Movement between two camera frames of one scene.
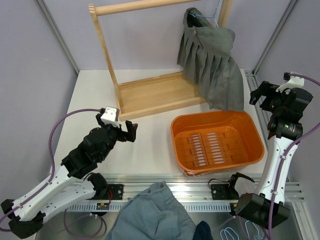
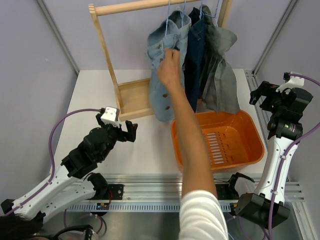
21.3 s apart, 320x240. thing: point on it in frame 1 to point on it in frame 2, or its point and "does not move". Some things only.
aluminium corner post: [285, 15] does not move
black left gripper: [131, 129] does not move
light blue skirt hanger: [251, 231] to [183, 13]
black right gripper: [268, 90] does not move
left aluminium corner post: [46, 11] does not move
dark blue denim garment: [203, 231] to [191, 60]
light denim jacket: [151, 214] to [172, 33]
